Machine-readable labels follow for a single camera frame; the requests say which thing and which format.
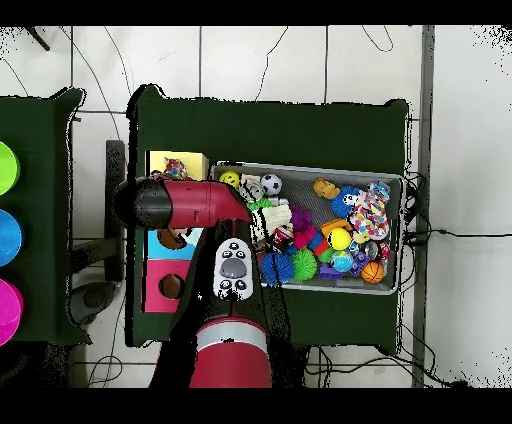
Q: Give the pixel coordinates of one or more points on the blue spiky puffer ball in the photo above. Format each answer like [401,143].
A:
[277,268]
[340,204]

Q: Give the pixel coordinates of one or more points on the polka dot cloth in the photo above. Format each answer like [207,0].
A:
[176,168]

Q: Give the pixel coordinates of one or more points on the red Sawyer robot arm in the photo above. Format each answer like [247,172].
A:
[192,204]

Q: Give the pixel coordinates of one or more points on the shallow mesh bin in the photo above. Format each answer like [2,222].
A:
[296,180]

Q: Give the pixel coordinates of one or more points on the wooden box with three holes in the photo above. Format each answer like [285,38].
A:
[152,272]

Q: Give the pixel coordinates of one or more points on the cream waffle cloth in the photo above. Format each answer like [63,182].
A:
[274,218]

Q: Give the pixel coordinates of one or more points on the small soccer ball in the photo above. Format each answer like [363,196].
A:
[271,184]

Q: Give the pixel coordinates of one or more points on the yellow smiley ball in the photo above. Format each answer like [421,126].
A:
[229,178]

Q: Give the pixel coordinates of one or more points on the brown plush toy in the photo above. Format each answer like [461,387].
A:
[326,188]

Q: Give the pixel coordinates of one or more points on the dark green table cloth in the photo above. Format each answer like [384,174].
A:
[260,128]
[40,120]

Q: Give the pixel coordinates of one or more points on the yellow tennis ball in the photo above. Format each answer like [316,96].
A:
[339,238]

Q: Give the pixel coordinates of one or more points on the confetti print cloth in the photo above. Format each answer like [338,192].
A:
[370,214]

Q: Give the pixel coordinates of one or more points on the small orange basketball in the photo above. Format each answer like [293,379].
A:
[372,272]

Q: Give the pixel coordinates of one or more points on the black chair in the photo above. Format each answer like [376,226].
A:
[115,160]

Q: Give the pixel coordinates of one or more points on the bright blue disc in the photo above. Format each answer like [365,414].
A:
[10,238]

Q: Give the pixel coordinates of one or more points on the bright green disc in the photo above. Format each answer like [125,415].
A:
[8,168]

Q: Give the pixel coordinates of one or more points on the bright pink disc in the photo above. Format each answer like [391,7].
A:
[10,312]

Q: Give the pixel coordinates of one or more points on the black rod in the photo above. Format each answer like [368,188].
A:
[38,38]

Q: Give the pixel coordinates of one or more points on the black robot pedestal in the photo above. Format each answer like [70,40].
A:
[296,368]

